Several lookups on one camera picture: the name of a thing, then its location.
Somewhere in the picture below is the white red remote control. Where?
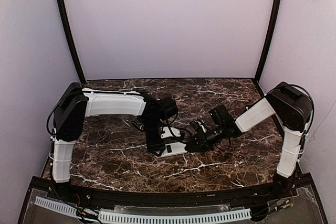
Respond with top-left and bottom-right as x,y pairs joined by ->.
154,142 -> 187,158

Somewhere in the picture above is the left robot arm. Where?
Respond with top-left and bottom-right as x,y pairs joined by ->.
46,82 -> 182,183

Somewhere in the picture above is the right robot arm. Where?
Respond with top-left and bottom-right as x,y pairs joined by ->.
185,82 -> 314,197

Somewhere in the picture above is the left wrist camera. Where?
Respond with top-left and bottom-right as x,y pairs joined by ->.
160,126 -> 182,139

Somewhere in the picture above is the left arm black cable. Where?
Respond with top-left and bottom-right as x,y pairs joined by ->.
131,113 -> 195,143

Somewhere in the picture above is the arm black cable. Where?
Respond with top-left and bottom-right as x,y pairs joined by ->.
283,83 -> 316,146
131,113 -> 195,143

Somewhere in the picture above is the black front rail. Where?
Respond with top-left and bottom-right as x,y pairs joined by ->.
65,179 -> 279,210

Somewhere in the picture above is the centre white cable duct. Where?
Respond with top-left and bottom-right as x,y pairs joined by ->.
99,209 -> 251,224

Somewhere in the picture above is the white cable duct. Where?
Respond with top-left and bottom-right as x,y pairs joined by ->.
99,209 -> 251,224
34,196 -> 77,218

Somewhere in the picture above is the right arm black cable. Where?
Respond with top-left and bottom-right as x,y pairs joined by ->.
283,83 -> 316,146

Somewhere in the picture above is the left white cable duct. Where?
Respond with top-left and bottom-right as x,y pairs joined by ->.
34,196 -> 77,218

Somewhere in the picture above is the right black frame post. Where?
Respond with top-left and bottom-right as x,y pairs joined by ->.
255,0 -> 281,79

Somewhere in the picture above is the black frame post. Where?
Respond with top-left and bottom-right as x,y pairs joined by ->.
56,0 -> 86,84
255,0 -> 281,79

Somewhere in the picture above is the left black frame post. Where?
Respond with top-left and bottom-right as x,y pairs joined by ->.
56,0 -> 86,84

